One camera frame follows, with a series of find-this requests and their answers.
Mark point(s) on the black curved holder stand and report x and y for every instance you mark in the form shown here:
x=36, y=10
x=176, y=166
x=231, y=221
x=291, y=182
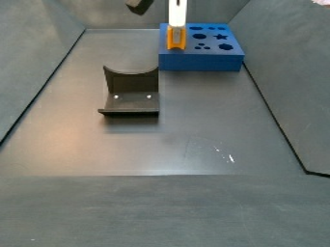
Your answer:
x=132, y=92

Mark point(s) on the orange arch object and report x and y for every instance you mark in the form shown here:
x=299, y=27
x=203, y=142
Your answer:
x=175, y=37

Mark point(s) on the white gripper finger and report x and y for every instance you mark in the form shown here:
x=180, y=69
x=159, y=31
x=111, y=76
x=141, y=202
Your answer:
x=176, y=12

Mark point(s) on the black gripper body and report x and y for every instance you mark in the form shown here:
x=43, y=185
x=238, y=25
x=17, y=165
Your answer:
x=139, y=6

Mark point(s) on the blue shape sorter block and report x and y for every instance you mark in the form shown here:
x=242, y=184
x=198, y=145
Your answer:
x=211, y=49

